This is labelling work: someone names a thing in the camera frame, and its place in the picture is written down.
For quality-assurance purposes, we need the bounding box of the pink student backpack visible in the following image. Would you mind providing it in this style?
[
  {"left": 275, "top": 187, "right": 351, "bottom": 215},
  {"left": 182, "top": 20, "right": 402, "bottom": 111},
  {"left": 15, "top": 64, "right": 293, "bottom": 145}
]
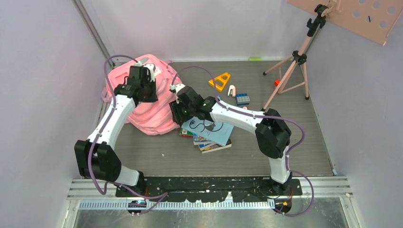
[{"left": 106, "top": 54, "right": 179, "bottom": 135}]

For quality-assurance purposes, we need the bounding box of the light blue cat book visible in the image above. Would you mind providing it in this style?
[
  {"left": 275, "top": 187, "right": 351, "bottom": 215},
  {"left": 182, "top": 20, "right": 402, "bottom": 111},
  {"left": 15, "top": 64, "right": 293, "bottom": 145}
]
[{"left": 181, "top": 117, "right": 234, "bottom": 146}]

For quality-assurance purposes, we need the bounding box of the yellow spine paperback book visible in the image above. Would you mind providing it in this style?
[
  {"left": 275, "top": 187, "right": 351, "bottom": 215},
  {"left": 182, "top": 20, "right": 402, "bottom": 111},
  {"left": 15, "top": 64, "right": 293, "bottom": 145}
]
[{"left": 193, "top": 134, "right": 216, "bottom": 151}]

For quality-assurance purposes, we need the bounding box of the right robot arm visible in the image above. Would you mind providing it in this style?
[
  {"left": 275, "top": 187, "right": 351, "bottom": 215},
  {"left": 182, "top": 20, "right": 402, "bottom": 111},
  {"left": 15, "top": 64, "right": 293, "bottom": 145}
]
[{"left": 170, "top": 84, "right": 293, "bottom": 195}]

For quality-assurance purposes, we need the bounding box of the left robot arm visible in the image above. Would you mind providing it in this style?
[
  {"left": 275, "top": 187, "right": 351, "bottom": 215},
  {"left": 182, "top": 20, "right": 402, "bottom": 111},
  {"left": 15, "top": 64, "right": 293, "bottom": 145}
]
[{"left": 74, "top": 64, "right": 158, "bottom": 197}]

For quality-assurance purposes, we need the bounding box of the green cover book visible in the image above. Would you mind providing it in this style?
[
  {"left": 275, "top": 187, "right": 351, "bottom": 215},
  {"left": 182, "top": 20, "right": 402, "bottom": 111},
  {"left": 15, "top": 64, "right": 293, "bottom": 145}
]
[{"left": 179, "top": 128, "right": 193, "bottom": 137}]

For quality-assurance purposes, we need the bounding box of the yellow triangle ruler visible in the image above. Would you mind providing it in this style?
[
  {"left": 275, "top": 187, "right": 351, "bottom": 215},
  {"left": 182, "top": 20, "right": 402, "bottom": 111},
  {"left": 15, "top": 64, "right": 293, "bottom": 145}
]
[{"left": 208, "top": 72, "right": 231, "bottom": 92}]

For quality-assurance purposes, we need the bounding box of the white pink stapler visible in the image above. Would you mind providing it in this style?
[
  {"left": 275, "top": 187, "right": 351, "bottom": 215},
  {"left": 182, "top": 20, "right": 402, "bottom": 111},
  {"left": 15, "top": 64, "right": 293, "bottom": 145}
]
[{"left": 227, "top": 85, "right": 236, "bottom": 97}]

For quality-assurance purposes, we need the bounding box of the blue toy brick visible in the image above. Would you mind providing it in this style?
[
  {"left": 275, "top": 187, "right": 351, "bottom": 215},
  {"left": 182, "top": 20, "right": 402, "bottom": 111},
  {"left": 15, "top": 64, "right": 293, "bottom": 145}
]
[{"left": 235, "top": 93, "right": 250, "bottom": 106}]

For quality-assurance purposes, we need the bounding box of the green tape piece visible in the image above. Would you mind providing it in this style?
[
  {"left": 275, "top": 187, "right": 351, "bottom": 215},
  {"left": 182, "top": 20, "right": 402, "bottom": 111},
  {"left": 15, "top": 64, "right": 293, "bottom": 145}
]
[{"left": 248, "top": 57, "right": 262, "bottom": 61}]

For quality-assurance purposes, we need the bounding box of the pink tripod music stand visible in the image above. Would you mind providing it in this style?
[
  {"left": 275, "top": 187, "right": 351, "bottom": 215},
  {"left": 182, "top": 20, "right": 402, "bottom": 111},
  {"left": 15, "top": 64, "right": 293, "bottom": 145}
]
[{"left": 263, "top": 0, "right": 403, "bottom": 109}]

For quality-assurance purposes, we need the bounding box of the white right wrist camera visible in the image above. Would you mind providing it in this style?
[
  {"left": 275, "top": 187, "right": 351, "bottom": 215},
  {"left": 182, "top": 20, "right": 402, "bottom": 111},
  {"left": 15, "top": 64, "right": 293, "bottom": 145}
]
[{"left": 170, "top": 83, "right": 185, "bottom": 104}]

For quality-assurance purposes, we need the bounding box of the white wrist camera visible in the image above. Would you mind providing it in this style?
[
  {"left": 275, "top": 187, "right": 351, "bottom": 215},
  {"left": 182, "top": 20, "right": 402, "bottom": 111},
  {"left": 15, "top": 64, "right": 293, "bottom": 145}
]
[
  {"left": 170, "top": 83, "right": 185, "bottom": 104},
  {"left": 133, "top": 62, "right": 155, "bottom": 81}
]

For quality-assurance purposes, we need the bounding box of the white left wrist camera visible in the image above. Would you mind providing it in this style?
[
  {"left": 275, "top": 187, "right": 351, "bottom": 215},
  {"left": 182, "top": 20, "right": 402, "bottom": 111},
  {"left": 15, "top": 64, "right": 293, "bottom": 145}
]
[{"left": 133, "top": 62, "right": 155, "bottom": 81}]

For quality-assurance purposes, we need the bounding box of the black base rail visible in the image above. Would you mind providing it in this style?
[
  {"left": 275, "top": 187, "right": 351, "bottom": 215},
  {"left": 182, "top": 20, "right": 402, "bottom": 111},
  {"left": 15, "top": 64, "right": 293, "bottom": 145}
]
[{"left": 115, "top": 176, "right": 302, "bottom": 212}]

